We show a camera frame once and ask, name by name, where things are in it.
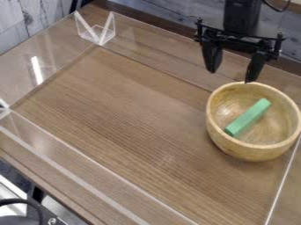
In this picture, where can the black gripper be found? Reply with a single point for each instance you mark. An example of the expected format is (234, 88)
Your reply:
(238, 32)

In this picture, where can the green rectangular stick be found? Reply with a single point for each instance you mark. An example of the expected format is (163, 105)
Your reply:
(246, 119)

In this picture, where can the wooden bowl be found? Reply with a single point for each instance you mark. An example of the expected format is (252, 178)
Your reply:
(272, 135)

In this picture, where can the clear acrylic corner bracket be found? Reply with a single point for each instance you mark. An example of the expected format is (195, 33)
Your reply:
(96, 34)

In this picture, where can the clear acrylic tray wall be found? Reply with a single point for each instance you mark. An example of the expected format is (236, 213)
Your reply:
(98, 153)

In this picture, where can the black metal frame bracket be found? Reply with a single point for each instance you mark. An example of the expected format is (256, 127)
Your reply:
(50, 218)

